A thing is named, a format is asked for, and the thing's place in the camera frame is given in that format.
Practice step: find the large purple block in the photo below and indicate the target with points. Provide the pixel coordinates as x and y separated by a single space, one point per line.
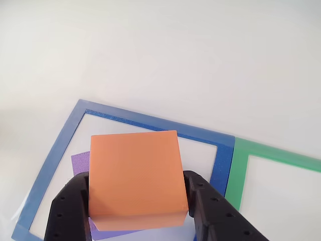
80 163

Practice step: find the orange block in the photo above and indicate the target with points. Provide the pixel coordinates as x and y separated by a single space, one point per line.
135 175

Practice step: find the green square frame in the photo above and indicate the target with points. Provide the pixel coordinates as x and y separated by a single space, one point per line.
235 170

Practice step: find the blue square frame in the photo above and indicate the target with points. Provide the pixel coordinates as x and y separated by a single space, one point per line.
150 120

